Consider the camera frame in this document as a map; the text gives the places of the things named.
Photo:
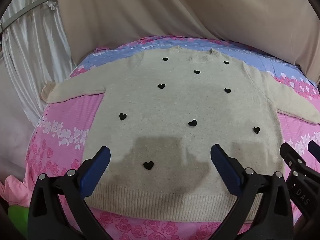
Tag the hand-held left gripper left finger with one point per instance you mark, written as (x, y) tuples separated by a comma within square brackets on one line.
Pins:
[(96, 170)]

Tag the pink ruffled cloth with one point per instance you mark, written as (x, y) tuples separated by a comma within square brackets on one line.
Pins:
[(12, 190)]

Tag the pink floral bed sheet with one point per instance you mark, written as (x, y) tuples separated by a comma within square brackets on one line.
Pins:
[(62, 130)]

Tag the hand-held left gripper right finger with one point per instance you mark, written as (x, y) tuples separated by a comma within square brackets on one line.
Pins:
[(225, 170)]

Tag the green plastic object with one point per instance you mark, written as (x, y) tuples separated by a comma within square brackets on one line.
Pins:
[(17, 217)]

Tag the beige knit sweater black hearts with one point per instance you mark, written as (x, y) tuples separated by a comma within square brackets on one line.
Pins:
[(180, 110)]

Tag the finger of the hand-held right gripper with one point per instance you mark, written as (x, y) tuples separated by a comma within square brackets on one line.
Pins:
[(298, 177), (315, 151)]

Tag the beige pillow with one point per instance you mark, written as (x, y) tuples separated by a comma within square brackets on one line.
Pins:
[(200, 7)]

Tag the white satin curtain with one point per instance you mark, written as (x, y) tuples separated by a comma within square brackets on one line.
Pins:
[(37, 42)]

